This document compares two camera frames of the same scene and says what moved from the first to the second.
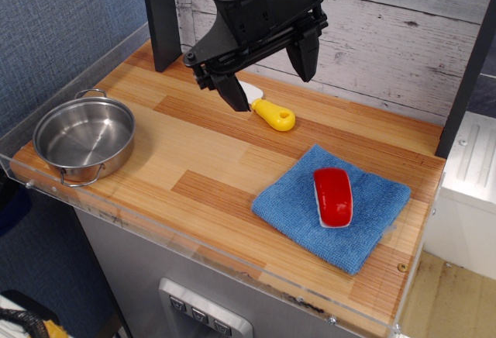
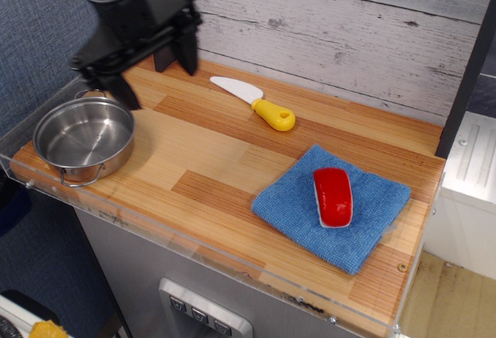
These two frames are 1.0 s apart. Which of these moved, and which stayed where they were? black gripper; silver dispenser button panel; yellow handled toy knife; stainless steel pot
Moved: black gripper
Stayed: silver dispenser button panel; yellow handled toy knife; stainless steel pot
